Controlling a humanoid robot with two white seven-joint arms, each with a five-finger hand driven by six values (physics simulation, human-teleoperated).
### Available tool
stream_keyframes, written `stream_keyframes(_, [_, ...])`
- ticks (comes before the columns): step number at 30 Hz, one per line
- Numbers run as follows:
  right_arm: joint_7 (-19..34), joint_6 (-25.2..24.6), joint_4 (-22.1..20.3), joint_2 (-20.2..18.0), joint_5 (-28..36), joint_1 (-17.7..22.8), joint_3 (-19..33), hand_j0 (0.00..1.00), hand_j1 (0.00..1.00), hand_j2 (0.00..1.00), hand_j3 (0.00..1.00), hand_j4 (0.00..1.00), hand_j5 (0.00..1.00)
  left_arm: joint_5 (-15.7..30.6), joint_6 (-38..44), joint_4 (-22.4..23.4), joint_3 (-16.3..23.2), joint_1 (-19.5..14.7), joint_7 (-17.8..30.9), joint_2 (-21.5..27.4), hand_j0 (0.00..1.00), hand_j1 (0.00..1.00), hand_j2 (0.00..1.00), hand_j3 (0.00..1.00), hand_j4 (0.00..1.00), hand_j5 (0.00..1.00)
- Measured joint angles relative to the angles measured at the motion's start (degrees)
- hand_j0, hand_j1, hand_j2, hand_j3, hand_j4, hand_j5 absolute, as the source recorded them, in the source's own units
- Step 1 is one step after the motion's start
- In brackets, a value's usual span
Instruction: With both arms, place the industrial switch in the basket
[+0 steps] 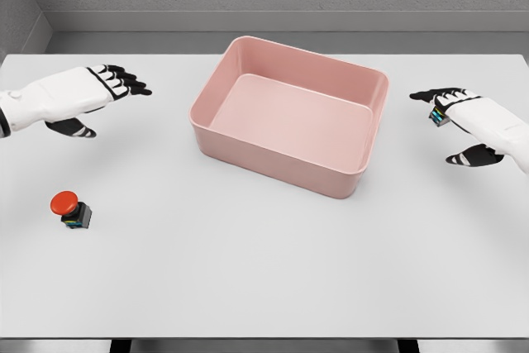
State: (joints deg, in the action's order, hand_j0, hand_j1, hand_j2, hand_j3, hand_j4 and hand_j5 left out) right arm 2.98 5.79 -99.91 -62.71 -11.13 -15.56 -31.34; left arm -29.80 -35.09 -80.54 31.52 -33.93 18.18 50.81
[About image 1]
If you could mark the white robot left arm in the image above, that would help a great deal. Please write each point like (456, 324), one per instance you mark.
(18, 107)

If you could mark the pink plastic basket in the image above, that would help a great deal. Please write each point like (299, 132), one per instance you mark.
(285, 121)

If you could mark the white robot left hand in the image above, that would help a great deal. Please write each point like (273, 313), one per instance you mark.
(74, 90)

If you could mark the red mushroom button industrial switch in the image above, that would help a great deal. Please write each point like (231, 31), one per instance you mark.
(66, 203)

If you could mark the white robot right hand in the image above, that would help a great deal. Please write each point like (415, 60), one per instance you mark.
(475, 119)

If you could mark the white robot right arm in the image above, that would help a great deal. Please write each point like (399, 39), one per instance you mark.
(520, 142)

